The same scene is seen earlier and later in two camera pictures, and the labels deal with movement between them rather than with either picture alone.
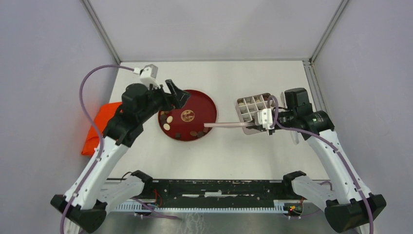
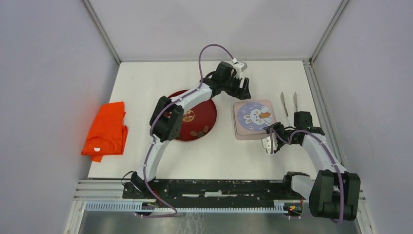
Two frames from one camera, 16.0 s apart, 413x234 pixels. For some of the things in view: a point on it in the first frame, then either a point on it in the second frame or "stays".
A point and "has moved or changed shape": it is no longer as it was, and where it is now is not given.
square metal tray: (231, 125) to (250, 117)
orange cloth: (105, 112) stays
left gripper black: (170, 102) to (242, 93)
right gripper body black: (281, 119) to (287, 134)
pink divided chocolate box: (248, 107) has moved or changed shape
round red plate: (187, 123) stays
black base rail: (216, 190) stays
